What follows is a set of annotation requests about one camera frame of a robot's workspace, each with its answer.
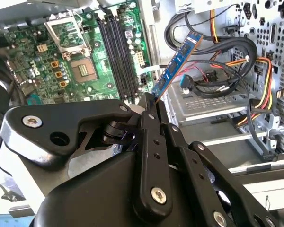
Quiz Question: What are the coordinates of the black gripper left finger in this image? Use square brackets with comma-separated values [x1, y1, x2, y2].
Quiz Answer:
[0, 92, 174, 218]

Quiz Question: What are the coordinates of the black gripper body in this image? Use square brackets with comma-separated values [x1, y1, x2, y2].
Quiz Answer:
[32, 151, 211, 227]

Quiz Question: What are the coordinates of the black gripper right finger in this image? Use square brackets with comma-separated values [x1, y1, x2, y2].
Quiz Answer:
[156, 102, 279, 227]

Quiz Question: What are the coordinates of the RAM memory stick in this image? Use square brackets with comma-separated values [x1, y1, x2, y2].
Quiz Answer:
[151, 32, 203, 104]

